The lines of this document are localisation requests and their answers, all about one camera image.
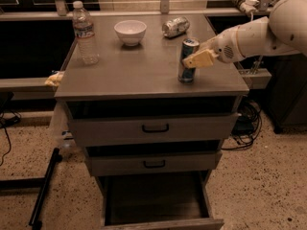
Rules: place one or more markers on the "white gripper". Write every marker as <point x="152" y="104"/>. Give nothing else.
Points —
<point x="224" y="47"/>

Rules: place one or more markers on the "blue silver redbull can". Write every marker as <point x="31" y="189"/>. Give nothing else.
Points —
<point x="189" y="46"/>

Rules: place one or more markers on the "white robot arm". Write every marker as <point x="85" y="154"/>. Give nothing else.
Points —
<point x="282" y="33"/>

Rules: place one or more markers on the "silver soda can lying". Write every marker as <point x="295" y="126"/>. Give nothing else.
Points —
<point x="175" y="27"/>

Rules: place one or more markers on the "grey drawer cabinet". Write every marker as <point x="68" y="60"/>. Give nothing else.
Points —
<point x="147" y="71"/>

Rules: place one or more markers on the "grey top drawer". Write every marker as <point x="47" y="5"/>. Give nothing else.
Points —
<point x="141" y="121"/>

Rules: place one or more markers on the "grey drawer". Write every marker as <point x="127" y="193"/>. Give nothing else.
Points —
<point x="141" y="121"/>
<point x="157" y="201"/>
<point x="153" y="158"/>

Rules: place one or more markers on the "grey middle drawer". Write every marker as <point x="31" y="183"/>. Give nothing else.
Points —
<point x="153" y="158"/>

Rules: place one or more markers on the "grey bottom drawer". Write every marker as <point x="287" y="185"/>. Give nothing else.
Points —
<point x="157" y="201"/>

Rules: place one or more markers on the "white ceramic bowl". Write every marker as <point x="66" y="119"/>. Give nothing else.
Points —
<point x="130" y="32"/>

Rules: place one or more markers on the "clear plastic water bottle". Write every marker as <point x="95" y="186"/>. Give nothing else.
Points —
<point x="85" y="34"/>

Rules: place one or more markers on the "clear plastic bag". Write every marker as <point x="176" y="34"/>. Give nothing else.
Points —
<point x="60" y="130"/>

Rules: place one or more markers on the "black metal stand leg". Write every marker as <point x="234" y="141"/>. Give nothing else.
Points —
<point x="42" y="183"/>

